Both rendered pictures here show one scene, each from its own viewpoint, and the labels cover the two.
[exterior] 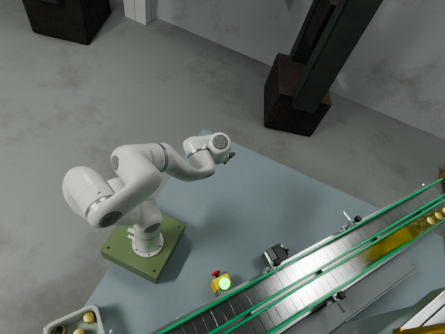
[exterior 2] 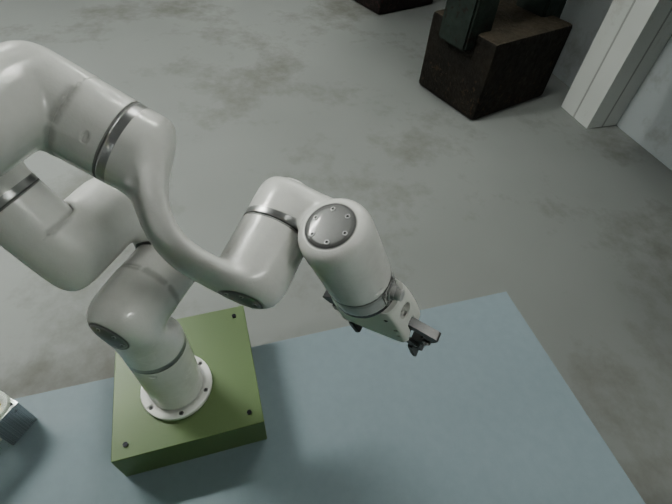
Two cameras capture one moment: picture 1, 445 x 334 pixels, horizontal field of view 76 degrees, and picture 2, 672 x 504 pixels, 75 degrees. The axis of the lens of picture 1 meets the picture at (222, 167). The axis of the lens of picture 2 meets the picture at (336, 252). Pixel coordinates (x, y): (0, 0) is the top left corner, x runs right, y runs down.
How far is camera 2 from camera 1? 0.67 m
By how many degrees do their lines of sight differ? 39
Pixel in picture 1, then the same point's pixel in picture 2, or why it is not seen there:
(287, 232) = not seen: outside the picture
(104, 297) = (57, 412)
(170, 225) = (240, 396)
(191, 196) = (353, 389)
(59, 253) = not seen: hidden behind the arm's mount
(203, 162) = (240, 247)
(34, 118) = (329, 170)
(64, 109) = (371, 177)
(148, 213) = (114, 296)
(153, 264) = (140, 432)
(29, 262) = not seen: hidden behind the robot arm
